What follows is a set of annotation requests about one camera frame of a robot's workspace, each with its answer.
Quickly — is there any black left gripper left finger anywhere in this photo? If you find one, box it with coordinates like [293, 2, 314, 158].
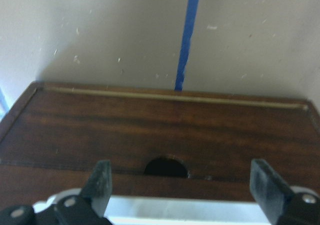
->
[79, 160, 112, 217]

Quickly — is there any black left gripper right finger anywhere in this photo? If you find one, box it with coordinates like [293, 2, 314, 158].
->
[249, 159, 295, 225]

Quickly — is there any dark wooden cabinet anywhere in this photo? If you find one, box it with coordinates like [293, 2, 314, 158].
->
[0, 81, 320, 208]

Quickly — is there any white drawer handle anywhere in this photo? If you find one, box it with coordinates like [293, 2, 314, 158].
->
[33, 188, 270, 225]

